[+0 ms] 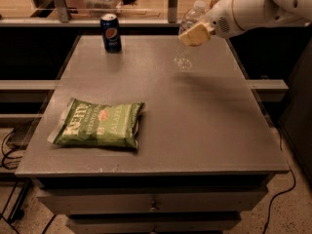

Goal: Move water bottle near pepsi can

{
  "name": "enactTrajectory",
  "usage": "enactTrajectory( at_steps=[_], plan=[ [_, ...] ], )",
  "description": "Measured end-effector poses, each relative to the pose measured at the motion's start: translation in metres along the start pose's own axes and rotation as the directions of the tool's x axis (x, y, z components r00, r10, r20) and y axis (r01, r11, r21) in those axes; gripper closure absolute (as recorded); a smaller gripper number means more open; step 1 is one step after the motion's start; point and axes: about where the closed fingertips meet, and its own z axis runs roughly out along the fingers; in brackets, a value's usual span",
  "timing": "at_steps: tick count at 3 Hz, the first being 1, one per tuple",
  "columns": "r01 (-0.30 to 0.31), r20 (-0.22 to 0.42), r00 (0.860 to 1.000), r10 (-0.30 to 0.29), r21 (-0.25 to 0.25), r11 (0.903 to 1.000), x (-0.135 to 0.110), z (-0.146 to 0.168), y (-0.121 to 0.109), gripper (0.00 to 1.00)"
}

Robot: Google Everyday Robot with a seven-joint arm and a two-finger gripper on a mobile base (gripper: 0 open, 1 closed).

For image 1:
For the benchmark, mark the clear plastic water bottle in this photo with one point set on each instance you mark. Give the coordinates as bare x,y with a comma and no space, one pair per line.
183,58

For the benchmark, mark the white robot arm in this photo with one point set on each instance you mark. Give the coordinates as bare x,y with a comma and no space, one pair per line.
273,13

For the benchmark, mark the green jalapeno chip bag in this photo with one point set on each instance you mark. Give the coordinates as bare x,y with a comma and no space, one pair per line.
97,125

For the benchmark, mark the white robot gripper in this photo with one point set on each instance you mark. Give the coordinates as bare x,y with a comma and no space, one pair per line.
221,19

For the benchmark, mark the metal shelf railing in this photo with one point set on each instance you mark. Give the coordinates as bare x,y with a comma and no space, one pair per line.
55,13

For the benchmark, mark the grey drawer cabinet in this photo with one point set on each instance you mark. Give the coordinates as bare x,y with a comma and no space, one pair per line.
205,152

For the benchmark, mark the blue pepsi can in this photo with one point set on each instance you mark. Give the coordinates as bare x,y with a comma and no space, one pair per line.
109,25

